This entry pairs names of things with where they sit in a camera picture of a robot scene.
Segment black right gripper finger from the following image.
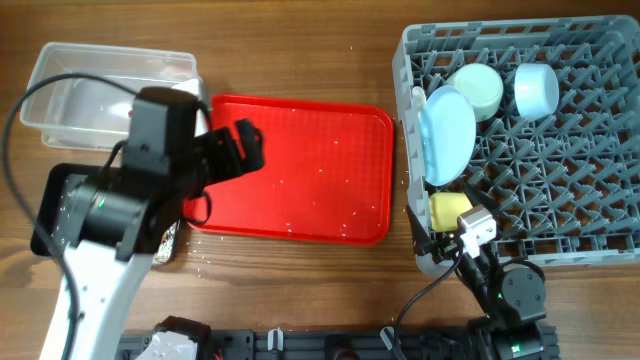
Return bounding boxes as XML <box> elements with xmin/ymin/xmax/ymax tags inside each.
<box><xmin>458</xmin><ymin>178</ymin><xmax>500</xmax><ymax>215</ymax></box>
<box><xmin>405</xmin><ymin>205</ymin><xmax>434</xmax><ymax>256</ymax></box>

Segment yellow plastic cup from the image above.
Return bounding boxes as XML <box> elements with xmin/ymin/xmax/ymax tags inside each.
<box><xmin>429</xmin><ymin>192</ymin><xmax>472</xmax><ymax>232</ymax></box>

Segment pale green bowl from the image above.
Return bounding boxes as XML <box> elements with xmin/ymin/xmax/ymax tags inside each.
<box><xmin>445</xmin><ymin>63</ymin><xmax>504</xmax><ymax>122</ymax></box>

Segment light blue bowl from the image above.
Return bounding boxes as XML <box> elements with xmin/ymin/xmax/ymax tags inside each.
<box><xmin>514</xmin><ymin>64</ymin><xmax>560</xmax><ymax>121</ymax></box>

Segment black tray bin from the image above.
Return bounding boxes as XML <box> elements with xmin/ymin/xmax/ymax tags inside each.
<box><xmin>37</xmin><ymin>163</ymin><xmax>182</xmax><ymax>256</ymax></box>

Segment red serving tray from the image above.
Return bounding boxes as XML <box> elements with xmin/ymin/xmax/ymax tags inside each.
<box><xmin>183</xmin><ymin>95</ymin><xmax>394</xmax><ymax>246</ymax></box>

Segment spilled rice and peanuts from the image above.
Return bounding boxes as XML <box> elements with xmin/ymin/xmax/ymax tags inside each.
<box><xmin>152</xmin><ymin>221</ymin><xmax>181</xmax><ymax>267</ymax></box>

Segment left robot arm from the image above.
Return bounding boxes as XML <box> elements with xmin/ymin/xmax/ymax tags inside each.
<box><xmin>1</xmin><ymin>86</ymin><xmax>264</xmax><ymax>359</ymax></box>

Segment clear plastic bin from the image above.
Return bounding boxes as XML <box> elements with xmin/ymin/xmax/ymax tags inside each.
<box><xmin>20</xmin><ymin>42</ymin><xmax>207</xmax><ymax>151</ymax></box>

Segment light blue plate with rice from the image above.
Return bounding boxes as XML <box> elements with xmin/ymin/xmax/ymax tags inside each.
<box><xmin>418</xmin><ymin>86</ymin><xmax>476</xmax><ymax>186</ymax></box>

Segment white plastic spoon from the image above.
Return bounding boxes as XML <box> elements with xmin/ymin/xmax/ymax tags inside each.
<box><xmin>411</xmin><ymin>86</ymin><xmax>427</xmax><ymax>116</ymax></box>

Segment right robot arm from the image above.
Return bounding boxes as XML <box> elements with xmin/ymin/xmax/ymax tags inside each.
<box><xmin>394</xmin><ymin>182</ymin><xmax>546</xmax><ymax>359</ymax></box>

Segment grey dishwasher rack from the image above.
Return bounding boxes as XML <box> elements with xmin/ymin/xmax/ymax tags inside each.
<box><xmin>392</xmin><ymin>15</ymin><xmax>639</xmax><ymax>267</ymax></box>

